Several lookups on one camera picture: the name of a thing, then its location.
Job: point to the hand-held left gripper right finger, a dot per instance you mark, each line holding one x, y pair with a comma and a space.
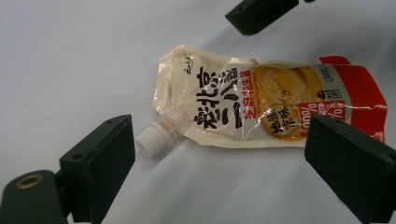
351, 168

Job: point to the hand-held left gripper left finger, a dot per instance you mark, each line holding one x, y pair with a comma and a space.
99, 161

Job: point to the cream sauce pouch with white cap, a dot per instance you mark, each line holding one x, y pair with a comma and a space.
224, 102

